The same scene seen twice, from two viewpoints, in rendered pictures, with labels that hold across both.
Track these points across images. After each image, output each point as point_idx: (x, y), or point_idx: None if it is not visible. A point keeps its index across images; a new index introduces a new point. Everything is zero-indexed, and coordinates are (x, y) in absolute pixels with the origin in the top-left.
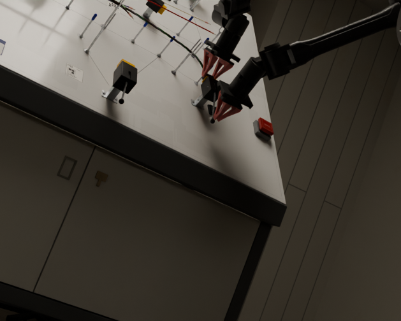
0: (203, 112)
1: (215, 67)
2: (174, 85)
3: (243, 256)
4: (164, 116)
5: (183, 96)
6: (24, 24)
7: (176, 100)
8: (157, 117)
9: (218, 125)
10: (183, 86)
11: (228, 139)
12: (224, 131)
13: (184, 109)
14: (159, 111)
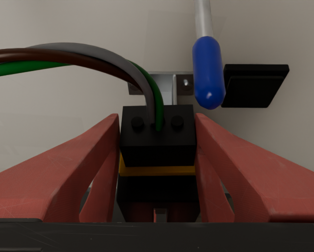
0: (183, 101)
1: (216, 143)
2: (25, 30)
3: None
4: (29, 151)
5: (84, 72)
6: None
7: (54, 100)
8: (12, 157)
9: (244, 120)
10: (82, 9)
11: (264, 144)
12: (263, 130)
13: (95, 116)
14: (10, 146)
